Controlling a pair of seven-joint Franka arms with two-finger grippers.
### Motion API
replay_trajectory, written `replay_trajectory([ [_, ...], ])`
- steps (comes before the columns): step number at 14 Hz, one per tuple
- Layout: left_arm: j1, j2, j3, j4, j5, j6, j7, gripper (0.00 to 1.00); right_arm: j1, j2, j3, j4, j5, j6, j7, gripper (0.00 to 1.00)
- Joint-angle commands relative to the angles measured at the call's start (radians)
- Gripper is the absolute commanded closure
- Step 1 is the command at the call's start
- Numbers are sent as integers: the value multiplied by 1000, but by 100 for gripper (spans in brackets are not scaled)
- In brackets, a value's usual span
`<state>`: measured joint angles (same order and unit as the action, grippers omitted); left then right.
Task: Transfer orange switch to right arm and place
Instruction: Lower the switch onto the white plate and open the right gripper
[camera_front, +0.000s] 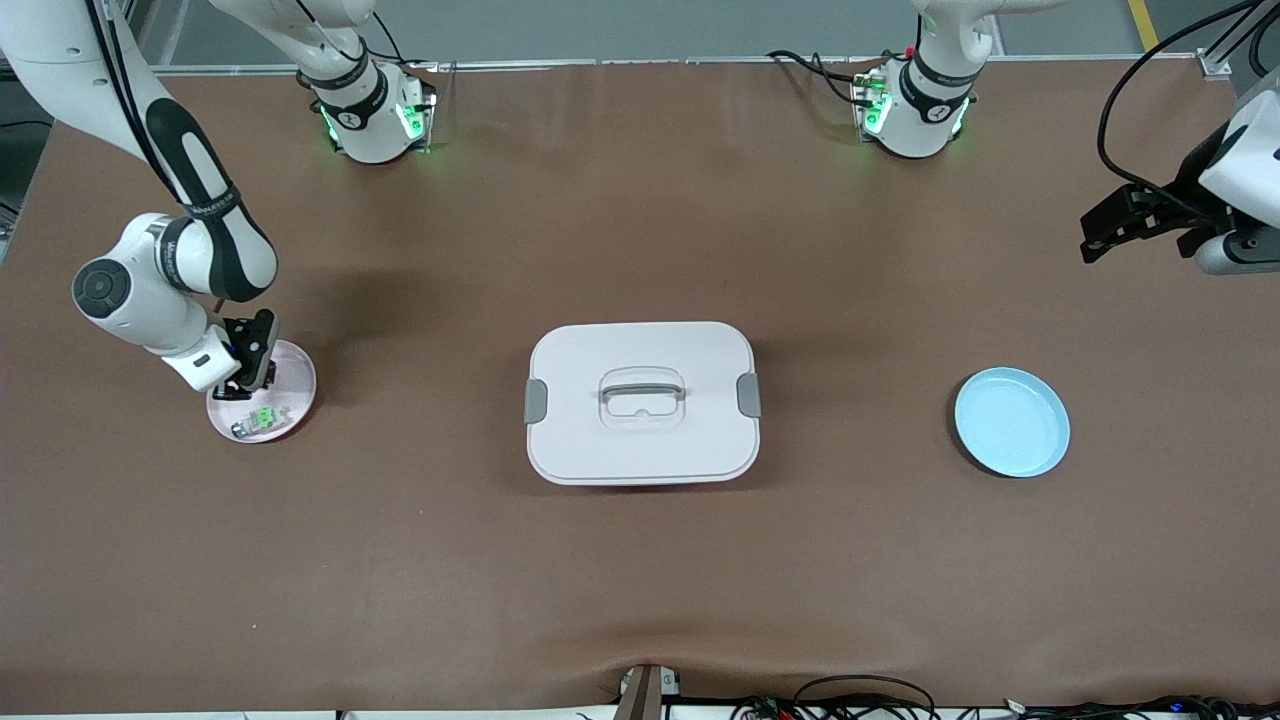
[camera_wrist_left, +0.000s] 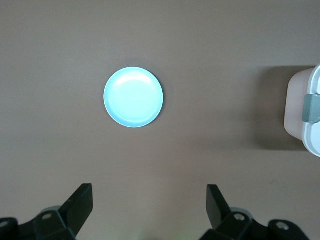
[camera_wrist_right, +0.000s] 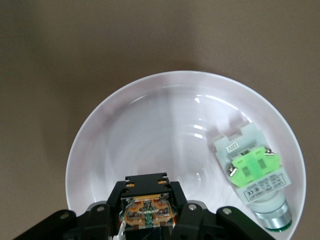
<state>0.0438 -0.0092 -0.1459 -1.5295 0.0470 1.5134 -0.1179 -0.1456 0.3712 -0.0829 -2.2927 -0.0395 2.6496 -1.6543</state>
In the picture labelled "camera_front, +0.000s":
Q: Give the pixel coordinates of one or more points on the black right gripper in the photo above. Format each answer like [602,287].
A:
[243,336]

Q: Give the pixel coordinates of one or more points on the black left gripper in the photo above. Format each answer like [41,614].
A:
[1189,185]

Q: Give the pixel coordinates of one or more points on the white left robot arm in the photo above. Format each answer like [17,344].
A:
[920,110]

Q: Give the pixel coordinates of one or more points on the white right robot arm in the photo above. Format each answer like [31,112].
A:
[140,300]

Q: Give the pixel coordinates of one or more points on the pink round plate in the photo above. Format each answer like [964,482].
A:
[292,400]

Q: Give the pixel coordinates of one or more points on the light blue round plate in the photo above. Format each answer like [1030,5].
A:
[1010,422]

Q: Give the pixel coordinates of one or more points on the white lidded storage box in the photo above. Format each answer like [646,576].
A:
[640,450]

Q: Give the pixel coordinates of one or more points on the brown table mat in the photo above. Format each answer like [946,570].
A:
[640,580]

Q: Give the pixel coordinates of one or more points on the green switch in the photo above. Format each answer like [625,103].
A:
[262,418]

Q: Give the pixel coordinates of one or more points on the aluminium frame profile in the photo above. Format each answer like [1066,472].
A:
[1213,65]

